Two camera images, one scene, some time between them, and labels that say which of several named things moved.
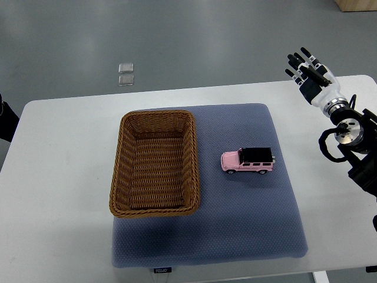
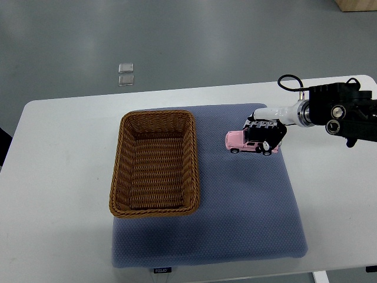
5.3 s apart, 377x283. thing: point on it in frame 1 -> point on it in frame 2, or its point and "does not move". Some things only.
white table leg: [321, 276] does not move
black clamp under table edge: [371, 269] does not move
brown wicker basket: [155, 171] does not move
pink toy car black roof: [248, 159] -> [251, 139]
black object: [8, 121] -> [5, 140]
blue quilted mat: [240, 216] does not move
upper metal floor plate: [125, 68] does not move
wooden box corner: [357, 5] does not move
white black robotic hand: [317, 82] -> [276, 118]
